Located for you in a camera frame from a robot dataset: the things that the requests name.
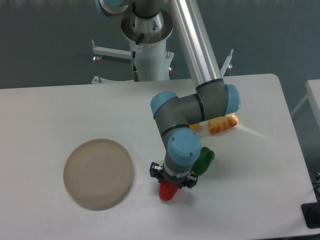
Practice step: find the black box at right edge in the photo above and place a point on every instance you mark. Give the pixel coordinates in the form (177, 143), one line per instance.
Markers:
(311, 214)

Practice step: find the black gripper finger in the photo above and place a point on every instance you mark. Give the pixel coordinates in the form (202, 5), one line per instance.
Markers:
(189, 181)
(156, 171)

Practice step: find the red toy pepper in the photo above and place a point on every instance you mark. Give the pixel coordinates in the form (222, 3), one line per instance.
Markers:
(167, 190)

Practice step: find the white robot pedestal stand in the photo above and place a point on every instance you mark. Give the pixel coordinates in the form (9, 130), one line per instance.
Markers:
(147, 29)

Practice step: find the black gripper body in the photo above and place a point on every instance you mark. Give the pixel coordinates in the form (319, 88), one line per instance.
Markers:
(172, 177)

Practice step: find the yellow toy pepper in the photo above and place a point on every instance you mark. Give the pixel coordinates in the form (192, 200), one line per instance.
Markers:
(194, 126)

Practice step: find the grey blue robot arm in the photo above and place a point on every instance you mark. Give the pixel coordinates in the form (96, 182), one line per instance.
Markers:
(173, 115)

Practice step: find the white side table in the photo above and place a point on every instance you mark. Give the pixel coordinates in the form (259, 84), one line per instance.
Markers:
(311, 98)

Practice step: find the green toy pepper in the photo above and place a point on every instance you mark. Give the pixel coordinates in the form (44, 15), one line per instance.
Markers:
(204, 160)

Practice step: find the beige round plate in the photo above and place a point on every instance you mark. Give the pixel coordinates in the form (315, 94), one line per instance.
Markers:
(98, 174)

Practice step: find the orange toy pepper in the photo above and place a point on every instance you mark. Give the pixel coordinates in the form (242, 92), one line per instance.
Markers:
(222, 123)

